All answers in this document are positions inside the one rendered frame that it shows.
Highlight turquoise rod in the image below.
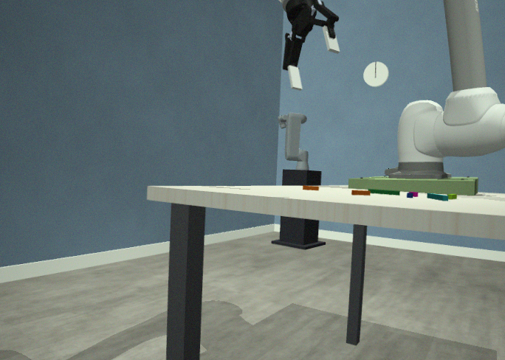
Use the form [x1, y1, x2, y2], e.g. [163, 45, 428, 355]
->
[427, 193, 448, 201]

